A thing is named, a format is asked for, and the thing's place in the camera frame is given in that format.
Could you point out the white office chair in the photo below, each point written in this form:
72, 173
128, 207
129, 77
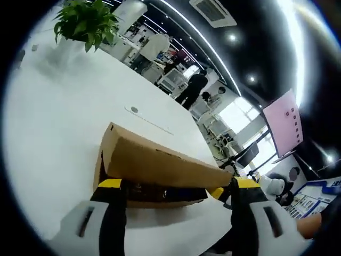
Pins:
171, 80

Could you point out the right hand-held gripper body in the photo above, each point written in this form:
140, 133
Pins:
274, 188

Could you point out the green plant in white pot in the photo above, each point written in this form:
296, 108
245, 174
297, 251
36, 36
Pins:
85, 21

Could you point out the ceiling air conditioner vent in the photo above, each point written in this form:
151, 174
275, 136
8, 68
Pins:
213, 12

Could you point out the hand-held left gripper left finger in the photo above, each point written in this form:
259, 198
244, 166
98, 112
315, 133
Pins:
69, 237

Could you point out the blue wall display board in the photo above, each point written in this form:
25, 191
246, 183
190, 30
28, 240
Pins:
311, 200

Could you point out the large pink monitor screen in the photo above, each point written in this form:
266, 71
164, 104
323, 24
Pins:
285, 122

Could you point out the small white table item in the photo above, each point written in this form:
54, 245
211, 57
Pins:
34, 47

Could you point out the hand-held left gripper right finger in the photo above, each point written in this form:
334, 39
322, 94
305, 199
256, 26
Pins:
253, 229

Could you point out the dark laptop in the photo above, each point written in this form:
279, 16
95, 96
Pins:
247, 154

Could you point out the brown cardboard shoe box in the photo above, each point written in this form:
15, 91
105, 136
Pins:
160, 162

